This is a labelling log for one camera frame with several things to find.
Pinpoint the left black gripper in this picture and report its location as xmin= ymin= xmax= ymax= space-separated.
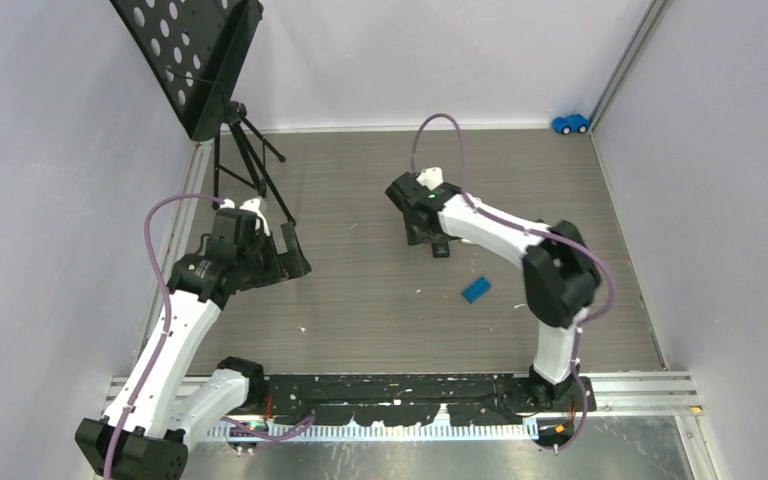
xmin=237 ymin=222 xmax=309 ymax=291

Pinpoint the black remote control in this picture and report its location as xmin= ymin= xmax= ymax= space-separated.
xmin=431 ymin=242 xmax=451 ymax=259

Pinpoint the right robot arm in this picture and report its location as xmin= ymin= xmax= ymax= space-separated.
xmin=385 ymin=167 xmax=602 ymax=411

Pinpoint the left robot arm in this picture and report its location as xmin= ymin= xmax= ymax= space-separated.
xmin=75 ymin=198 xmax=311 ymax=479

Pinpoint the blue toy brick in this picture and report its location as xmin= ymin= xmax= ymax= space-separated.
xmin=461 ymin=276 xmax=492 ymax=304

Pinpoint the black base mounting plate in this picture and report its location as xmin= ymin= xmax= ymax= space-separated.
xmin=232 ymin=373 xmax=596 ymax=427

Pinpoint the blue toy car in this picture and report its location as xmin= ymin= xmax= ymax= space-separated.
xmin=551 ymin=114 xmax=590 ymax=135

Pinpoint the black perforated music stand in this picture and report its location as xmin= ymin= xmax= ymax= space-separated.
xmin=111 ymin=0 xmax=296 ymax=224

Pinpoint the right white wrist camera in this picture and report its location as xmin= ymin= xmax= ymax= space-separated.
xmin=417 ymin=167 xmax=444 ymax=190

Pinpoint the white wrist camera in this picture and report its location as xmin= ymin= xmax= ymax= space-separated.
xmin=417 ymin=167 xmax=444 ymax=190
xmin=219 ymin=196 xmax=272 ymax=236

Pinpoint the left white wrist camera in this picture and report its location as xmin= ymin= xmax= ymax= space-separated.
xmin=219 ymin=196 xmax=272 ymax=236

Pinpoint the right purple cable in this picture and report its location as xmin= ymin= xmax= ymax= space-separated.
xmin=410 ymin=113 xmax=618 ymax=458

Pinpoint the purple cable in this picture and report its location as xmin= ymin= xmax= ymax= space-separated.
xmin=410 ymin=113 xmax=618 ymax=458
xmin=102 ymin=193 xmax=226 ymax=480

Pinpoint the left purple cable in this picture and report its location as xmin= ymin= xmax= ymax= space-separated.
xmin=102 ymin=193 xmax=226 ymax=480

